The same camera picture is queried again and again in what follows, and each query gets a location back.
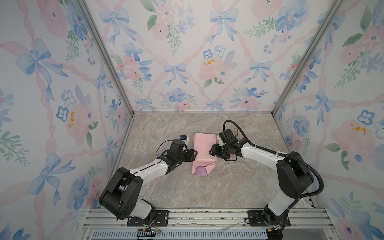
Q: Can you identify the white slotted cable duct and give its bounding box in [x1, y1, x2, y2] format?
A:
[90, 229, 268, 240]

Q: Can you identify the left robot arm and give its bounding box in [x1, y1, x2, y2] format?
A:
[99, 139, 198, 224]

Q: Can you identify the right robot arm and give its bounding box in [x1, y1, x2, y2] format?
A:
[209, 139, 314, 227]

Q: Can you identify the aluminium corner post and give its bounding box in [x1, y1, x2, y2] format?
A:
[271, 0, 345, 117]
[74, 0, 134, 117]

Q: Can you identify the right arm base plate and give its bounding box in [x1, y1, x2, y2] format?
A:
[245, 210, 291, 228]

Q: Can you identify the black corrugated cable conduit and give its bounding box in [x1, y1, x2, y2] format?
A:
[222, 119, 325, 200]

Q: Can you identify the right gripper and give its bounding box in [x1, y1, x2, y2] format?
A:
[207, 144, 231, 159]

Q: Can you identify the purple wrapping paper sheet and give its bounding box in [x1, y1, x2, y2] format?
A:
[192, 133, 217, 177]

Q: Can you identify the right aluminium corner post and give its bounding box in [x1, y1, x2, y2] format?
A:
[271, 0, 345, 117]

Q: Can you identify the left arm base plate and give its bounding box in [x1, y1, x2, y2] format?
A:
[127, 210, 170, 227]

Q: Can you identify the aluminium front rail frame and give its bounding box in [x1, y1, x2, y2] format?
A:
[78, 208, 340, 240]

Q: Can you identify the left aluminium corner post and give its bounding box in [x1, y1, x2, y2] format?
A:
[74, 0, 134, 117]

